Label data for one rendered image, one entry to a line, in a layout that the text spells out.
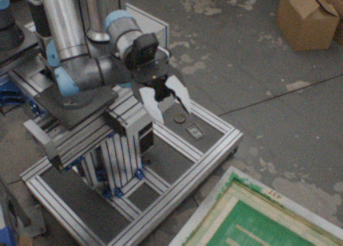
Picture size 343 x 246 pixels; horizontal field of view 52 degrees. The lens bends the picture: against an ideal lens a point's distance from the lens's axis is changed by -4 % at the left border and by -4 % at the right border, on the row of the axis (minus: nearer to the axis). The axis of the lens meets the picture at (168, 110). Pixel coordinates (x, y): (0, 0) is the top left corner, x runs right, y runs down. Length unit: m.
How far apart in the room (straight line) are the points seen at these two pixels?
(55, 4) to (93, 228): 1.52
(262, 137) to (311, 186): 0.52
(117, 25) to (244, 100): 2.33
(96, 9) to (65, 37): 0.23
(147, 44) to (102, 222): 1.63
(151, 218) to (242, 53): 1.98
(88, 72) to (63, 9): 0.16
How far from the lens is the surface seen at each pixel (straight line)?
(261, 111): 3.03
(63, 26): 0.91
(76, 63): 0.89
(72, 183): 2.36
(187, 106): 0.66
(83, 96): 1.25
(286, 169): 2.73
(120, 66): 0.90
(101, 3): 1.09
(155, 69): 0.73
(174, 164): 2.36
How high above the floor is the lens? 2.16
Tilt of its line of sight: 47 degrees down
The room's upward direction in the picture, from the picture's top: straight up
